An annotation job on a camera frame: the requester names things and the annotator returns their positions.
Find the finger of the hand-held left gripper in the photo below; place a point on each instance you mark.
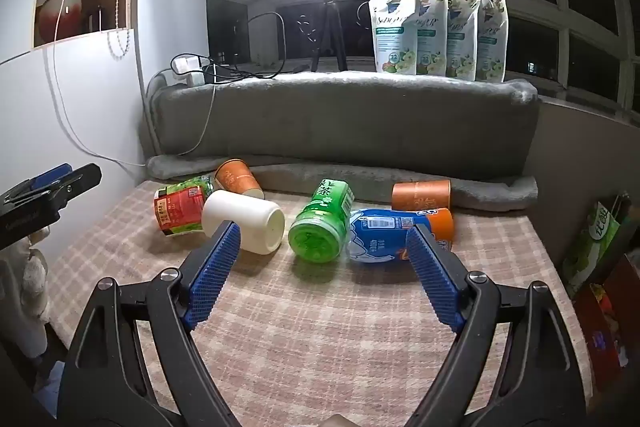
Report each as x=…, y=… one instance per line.
x=50, y=174
x=82, y=182

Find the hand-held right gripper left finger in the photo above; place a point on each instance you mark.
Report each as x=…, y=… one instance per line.
x=215, y=272

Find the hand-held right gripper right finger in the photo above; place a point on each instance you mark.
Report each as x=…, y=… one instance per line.
x=432, y=277

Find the white cup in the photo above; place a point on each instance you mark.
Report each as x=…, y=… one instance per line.
x=245, y=217

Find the wide orange paper cup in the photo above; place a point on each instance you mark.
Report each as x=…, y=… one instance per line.
x=420, y=197

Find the small orange paper cup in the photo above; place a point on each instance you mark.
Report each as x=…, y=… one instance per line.
x=235, y=177

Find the blue bottle orange cap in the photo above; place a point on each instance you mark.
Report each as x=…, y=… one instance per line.
x=380, y=232

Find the red green can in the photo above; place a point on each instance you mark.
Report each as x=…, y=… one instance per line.
x=177, y=209

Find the green tea bottle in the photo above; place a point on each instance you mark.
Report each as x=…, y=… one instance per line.
x=320, y=227

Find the white power strip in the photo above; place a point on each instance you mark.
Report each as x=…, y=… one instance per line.
x=192, y=79

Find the green cardboard box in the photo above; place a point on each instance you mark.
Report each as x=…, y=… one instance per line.
x=595, y=242

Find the grey blanket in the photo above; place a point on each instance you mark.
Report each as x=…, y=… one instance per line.
x=350, y=122

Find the red cardboard box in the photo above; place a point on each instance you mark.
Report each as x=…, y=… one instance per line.
x=605, y=322

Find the white floral refill pouch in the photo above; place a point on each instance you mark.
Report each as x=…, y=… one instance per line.
x=462, y=37
x=395, y=37
x=492, y=42
x=432, y=32

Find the black tripod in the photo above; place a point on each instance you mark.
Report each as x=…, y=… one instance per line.
x=330, y=7

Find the white window frame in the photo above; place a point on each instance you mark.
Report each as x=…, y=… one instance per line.
x=550, y=13

